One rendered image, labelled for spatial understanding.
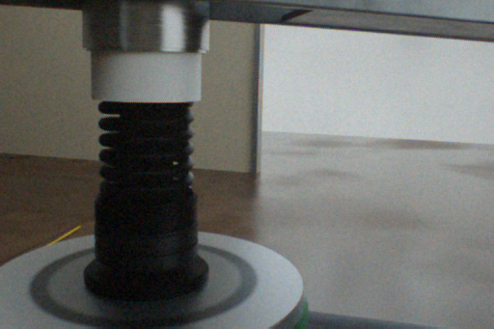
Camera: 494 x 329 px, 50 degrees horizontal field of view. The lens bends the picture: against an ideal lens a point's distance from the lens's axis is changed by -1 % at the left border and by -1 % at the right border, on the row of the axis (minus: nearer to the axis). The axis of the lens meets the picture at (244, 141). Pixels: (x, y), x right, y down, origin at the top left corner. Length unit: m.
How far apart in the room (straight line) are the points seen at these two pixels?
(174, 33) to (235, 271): 0.17
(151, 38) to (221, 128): 5.07
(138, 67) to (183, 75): 0.03
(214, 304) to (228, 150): 5.05
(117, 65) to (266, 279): 0.17
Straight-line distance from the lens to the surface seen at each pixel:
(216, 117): 5.38
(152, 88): 0.32
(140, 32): 0.31
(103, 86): 0.33
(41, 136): 6.40
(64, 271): 0.40
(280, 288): 0.36
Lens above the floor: 1.03
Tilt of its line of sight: 8 degrees down
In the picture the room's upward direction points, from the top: 1 degrees clockwise
